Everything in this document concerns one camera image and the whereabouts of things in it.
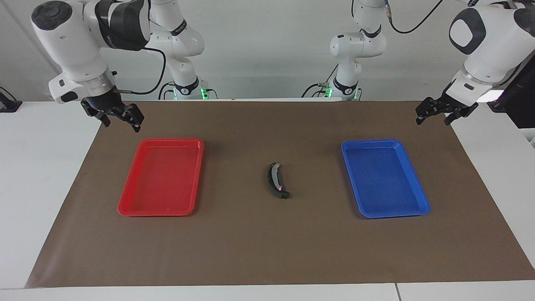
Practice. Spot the red plastic tray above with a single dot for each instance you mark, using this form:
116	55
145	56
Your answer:
159	179

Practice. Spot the long curved brake pad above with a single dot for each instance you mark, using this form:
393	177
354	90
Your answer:
276	179

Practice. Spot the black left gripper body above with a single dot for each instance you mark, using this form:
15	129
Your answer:
447	104

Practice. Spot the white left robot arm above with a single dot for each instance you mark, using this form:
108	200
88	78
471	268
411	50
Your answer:
489	50

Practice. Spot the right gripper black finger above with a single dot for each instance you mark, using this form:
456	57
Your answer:
137	125
106	121

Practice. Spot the black clamp mount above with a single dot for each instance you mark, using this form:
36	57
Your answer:
7	104

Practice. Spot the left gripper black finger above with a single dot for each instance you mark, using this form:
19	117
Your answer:
451	118
419	119

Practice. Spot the brown table mat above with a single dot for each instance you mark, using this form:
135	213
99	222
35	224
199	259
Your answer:
267	242

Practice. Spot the blue plastic tray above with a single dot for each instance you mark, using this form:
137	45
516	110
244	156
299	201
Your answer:
388	179

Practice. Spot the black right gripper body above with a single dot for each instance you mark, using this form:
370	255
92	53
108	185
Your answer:
106	104

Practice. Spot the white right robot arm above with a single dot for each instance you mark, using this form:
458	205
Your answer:
75	46

